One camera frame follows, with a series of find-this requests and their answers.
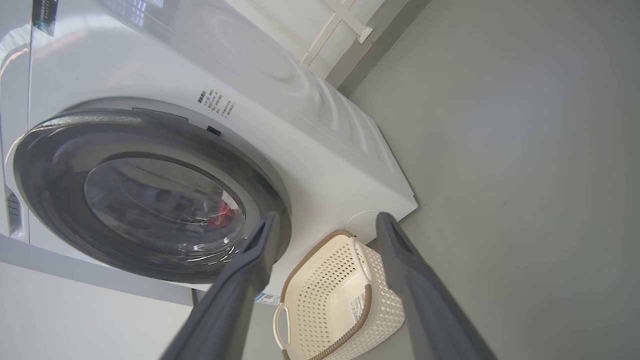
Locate round white filter cover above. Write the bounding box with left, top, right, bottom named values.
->
left=345, top=210, right=386, bottom=246

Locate white barcode label sticker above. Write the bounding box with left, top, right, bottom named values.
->
left=350, top=295, right=367, bottom=323

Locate white front-load washing machine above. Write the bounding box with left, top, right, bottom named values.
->
left=0, top=0, right=418, bottom=307

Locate white metal railing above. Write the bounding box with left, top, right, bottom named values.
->
left=300, top=0, right=386, bottom=78

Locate round dark glass washer door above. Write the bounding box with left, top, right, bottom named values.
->
left=12, top=97, right=292, bottom=285

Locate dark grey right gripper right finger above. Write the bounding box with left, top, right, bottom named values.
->
left=376, top=212, right=498, bottom=360

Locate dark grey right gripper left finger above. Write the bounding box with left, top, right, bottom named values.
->
left=160, top=211, right=281, bottom=360

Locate cream perforated laundry basket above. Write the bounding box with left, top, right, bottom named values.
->
left=273, top=230, right=406, bottom=360

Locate red and white garment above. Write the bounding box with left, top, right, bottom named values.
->
left=207, top=200, right=238, bottom=231

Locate printed black text label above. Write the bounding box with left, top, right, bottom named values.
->
left=197, top=90, right=236, bottom=119

